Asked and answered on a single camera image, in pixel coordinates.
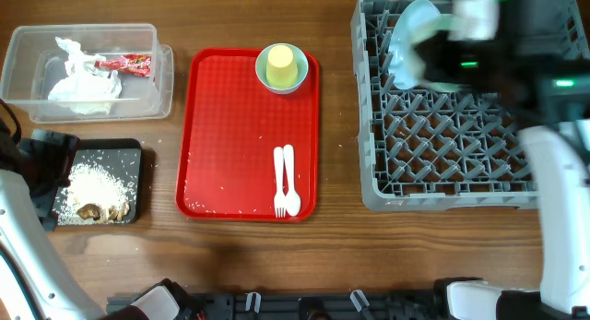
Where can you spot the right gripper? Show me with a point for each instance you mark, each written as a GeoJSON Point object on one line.
{"type": "Point", "coordinates": [435, 47]}

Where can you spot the light blue round plate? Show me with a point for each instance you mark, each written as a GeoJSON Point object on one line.
{"type": "Point", "coordinates": [405, 65]}

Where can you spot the red snack wrapper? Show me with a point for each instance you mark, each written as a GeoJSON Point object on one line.
{"type": "Point", "coordinates": [131, 63]}

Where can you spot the white napkin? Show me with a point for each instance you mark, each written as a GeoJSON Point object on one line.
{"type": "Point", "coordinates": [86, 89]}

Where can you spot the food scraps and rice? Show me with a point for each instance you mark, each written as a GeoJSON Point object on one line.
{"type": "Point", "coordinates": [95, 196]}

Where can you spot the green bowl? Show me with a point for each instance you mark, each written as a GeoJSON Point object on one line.
{"type": "Point", "coordinates": [302, 64]}
{"type": "Point", "coordinates": [423, 41]}

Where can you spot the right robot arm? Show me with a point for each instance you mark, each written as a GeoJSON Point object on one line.
{"type": "Point", "coordinates": [552, 117]}

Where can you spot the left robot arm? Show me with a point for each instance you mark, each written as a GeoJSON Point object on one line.
{"type": "Point", "coordinates": [35, 283]}

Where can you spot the grey dishwasher rack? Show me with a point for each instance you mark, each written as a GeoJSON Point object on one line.
{"type": "Point", "coordinates": [426, 150]}

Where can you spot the clear plastic waste bin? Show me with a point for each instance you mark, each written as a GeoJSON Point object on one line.
{"type": "Point", "coordinates": [34, 64]}

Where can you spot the green bowl under cup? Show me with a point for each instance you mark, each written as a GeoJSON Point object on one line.
{"type": "Point", "coordinates": [302, 64]}

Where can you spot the yellow plastic cup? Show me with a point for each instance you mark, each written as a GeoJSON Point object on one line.
{"type": "Point", "coordinates": [281, 67]}

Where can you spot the white plastic spoon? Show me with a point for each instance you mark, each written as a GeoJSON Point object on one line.
{"type": "Point", "coordinates": [293, 200]}

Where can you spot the white plastic fork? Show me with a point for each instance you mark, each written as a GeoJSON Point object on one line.
{"type": "Point", "coordinates": [279, 198]}

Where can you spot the red serving tray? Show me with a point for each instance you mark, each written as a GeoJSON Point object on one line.
{"type": "Point", "coordinates": [232, 123]}

